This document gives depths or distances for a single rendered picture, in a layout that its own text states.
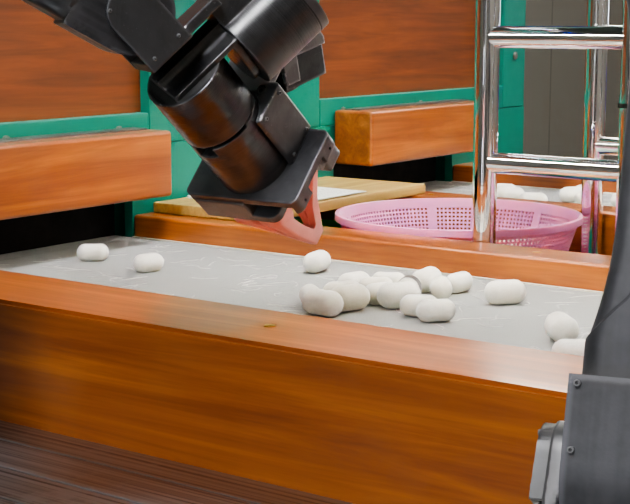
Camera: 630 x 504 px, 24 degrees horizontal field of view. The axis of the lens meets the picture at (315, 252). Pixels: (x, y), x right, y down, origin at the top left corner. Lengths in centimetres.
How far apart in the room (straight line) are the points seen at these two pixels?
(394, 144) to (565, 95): 371
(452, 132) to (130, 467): 110
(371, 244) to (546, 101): 407
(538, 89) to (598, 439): 481
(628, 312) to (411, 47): 147
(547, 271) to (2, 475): 54
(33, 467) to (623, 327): 53
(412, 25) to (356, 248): 70
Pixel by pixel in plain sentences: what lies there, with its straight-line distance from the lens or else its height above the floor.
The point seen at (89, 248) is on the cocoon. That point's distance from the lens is 145.
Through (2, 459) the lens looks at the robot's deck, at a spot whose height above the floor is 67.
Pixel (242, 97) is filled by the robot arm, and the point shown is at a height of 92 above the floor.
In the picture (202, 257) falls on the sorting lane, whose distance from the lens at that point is 147.
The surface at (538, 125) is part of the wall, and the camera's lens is 541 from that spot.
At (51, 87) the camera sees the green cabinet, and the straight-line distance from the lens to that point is 153.
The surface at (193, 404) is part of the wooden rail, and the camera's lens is 102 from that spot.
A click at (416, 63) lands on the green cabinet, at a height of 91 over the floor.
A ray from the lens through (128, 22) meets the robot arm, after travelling 96.
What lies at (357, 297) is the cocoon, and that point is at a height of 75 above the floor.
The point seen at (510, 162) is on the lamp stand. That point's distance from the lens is 139.
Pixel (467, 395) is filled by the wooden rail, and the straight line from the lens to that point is 88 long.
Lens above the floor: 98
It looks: 9 degrees down
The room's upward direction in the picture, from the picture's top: straight up
